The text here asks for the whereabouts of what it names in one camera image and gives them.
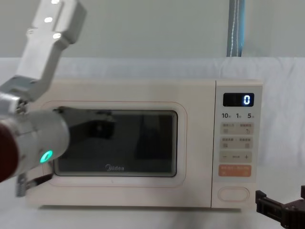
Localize grey striped post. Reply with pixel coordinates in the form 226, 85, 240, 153
226, 0, 246, 57

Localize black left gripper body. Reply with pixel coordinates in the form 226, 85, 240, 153
68, 111, 115, 145

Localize cream microwave oven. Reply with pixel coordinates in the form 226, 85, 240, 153
25, 78, 263, 210

